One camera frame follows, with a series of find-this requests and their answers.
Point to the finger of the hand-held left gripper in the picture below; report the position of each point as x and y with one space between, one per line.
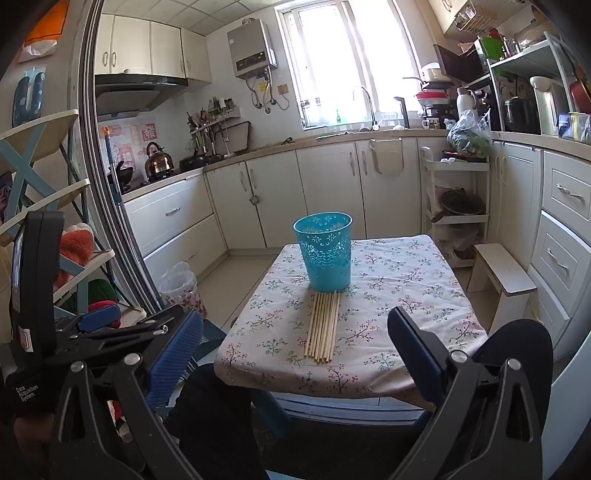
138 330
99 317

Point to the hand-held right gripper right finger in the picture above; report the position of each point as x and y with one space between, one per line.
415 355

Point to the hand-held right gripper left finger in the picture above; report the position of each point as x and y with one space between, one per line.
175 355

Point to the bundle of wooden chopsticks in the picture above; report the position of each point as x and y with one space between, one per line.
323 327

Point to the teal plastic lattice basket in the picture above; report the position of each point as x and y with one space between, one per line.
323 263

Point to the teal cardboard box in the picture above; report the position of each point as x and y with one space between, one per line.
212 341

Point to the orange plush toy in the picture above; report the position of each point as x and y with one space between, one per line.
76 249

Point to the trash bin with plastic bag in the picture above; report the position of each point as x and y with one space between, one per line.
182 290

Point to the floral tablecloth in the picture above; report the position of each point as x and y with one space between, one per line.
392 286

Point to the person's left leg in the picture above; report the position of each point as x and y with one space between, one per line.
217 424

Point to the white two-drawer base cabinet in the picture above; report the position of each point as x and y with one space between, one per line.
171 217

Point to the white wooden stool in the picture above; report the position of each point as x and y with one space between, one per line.
503 272

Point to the black wok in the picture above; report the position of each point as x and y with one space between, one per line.
123 175

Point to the steel whistling kettle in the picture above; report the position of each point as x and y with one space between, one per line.
159 161

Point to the black small pot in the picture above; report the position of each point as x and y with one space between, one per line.
198 161

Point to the blue hanging slippers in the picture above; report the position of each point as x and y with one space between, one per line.
28 94

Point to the white rolling cart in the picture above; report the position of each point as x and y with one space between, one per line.
480 184

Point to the white base cabinets under window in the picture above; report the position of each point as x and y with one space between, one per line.
323 194

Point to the white base cabinet with drawers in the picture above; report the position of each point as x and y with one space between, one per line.
563 221

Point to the white hanging door bin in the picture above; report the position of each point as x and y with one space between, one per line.
387 157

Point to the black range hood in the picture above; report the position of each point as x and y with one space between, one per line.
124 92

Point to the plastic bag of vegetables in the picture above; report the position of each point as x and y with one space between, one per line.
468 138

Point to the patterned mug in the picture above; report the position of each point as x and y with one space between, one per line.
430 123

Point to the black tap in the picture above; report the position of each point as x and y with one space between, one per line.
403 110

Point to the orange plastic bag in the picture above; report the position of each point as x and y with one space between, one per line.
46 23

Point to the white thermos jug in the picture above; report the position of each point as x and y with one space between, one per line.
466 104

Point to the stack of red bowls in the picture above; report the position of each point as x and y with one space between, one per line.
431 97

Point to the chrome gooseneck faucet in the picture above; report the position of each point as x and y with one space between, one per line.
369 99

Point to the blue carton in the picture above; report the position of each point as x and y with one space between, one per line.
570 127

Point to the white electric thermo pot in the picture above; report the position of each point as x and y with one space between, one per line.
547 106

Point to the white rice cooker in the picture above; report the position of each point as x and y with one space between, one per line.
431 73

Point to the black microwave oven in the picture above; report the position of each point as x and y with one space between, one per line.
457 64

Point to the kitchen window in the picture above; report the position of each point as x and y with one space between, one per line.
351 60

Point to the grey gas water heater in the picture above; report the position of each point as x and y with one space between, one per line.
249 46

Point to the red frying pan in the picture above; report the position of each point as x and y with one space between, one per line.
581 94

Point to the green cutting board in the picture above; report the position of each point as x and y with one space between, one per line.
493 46

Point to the white countertop shelf rack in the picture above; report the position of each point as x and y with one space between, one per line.
531 57

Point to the wooden shelf with blue frame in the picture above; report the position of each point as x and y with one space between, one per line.
41 134

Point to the grey sliding door frame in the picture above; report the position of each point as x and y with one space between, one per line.
87 138

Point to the red paper wall stickers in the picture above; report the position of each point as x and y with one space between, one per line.
138 138

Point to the wall utensil rack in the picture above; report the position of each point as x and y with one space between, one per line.
205 124

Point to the cream wall cabinets beside hood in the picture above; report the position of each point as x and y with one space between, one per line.
134 46

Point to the wall socket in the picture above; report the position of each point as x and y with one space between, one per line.
283 89

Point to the cream wall cabinets above rack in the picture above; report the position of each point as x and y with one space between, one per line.
443 16

